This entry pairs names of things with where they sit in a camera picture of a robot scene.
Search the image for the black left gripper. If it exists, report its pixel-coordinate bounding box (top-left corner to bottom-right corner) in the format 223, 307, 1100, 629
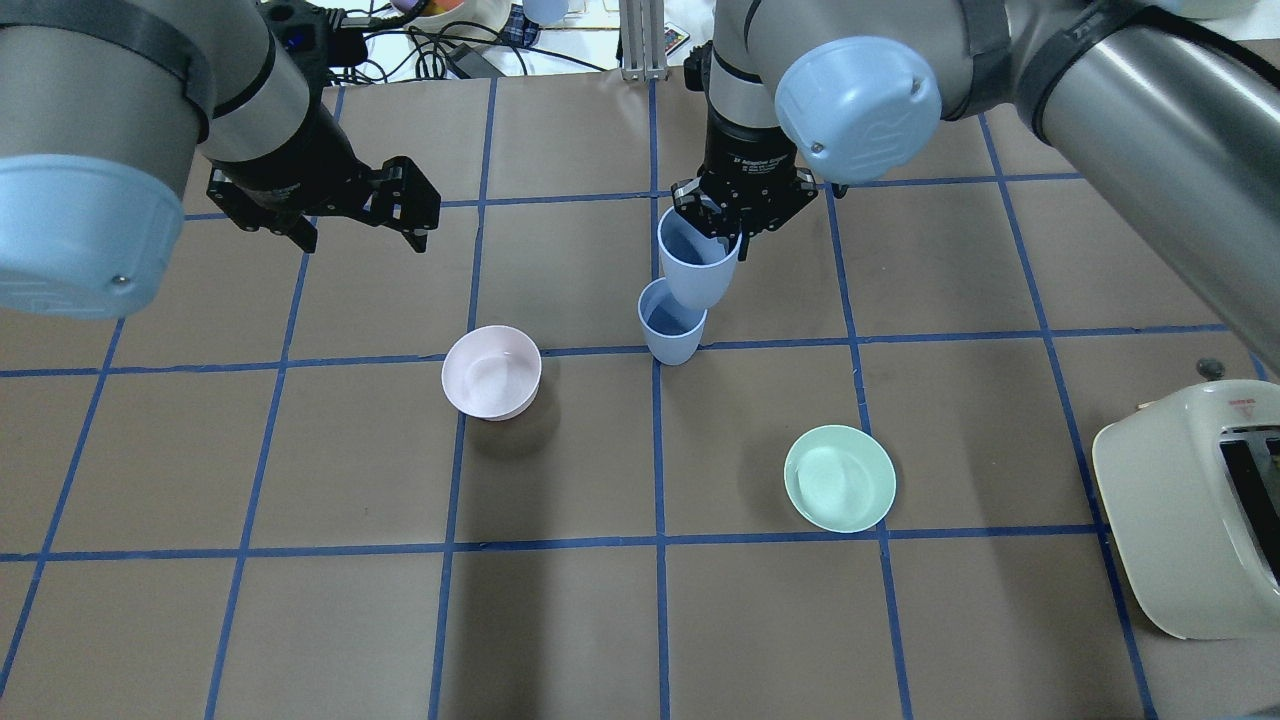
206, 105, 442, 254

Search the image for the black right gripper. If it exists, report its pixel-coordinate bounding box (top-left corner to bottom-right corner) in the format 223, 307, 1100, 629
672, 108, 819, 263

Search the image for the blue cup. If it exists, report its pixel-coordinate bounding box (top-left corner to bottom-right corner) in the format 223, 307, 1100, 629
521, 0, 570, 26
636, 277, 708, 366
655, 208, 740, 310

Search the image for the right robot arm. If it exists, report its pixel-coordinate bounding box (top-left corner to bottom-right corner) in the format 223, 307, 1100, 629
671, 1, 1279, 366

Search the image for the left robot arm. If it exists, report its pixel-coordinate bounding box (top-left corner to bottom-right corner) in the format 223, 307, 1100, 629
1, 1, 442, 320

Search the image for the pink bowl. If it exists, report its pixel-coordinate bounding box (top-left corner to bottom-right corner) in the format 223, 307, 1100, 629
442, 325, 543, 421

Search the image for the bowl of foam blocks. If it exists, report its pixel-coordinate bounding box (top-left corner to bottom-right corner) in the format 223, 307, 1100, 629
408, 1, 512, 38

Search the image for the blue cup on rack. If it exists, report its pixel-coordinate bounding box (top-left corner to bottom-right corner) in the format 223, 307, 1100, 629
521, 0, 570, 26

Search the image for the green bowl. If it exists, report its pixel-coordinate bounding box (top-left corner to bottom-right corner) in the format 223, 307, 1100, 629
783, 424, 899, 534

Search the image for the cream toaster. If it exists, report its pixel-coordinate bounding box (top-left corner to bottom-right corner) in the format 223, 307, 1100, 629
1091, 379, 1279, 641

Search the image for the aluminium frame post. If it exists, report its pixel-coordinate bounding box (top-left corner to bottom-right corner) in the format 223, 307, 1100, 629
618, 0, 669, 82

